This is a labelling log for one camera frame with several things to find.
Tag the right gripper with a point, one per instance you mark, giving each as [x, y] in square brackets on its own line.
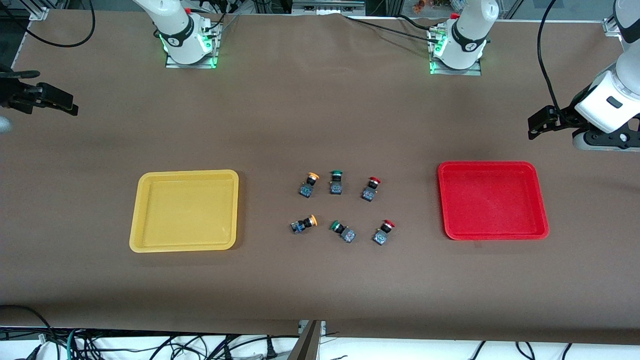
[11, 93]

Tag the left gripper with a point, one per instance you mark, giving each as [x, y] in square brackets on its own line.
[566, 114]

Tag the red push button switch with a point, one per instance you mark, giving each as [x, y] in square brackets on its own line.
[369, 194]
[380, 237]

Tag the yellow push button switch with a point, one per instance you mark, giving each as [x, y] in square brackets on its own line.
[300, 226]
[306, 190]

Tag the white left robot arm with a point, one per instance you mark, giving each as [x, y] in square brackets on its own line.
[470, 30]

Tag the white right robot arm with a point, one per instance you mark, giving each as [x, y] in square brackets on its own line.
[175, 30]

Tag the red plastic tray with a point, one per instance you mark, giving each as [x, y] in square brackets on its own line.
[492, 200]

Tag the yellow plastic tray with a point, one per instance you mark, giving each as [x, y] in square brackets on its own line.
[185, 212]

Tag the brown table mat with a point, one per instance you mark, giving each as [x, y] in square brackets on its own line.
[300, 125]

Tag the grey metal box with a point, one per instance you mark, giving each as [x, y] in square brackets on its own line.
[327, 7]

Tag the black power plug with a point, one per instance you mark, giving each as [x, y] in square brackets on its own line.
[271, 350]

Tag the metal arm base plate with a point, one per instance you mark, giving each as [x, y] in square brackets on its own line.
[200, 65]
[470, 71]

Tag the aluminium frame profile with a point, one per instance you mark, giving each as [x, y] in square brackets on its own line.
[609, 25]
[39, 12]

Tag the green push button switch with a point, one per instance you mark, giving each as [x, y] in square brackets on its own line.
[335, 188]
[347, 235]

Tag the metal table post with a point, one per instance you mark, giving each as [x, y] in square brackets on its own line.
[307, 345]

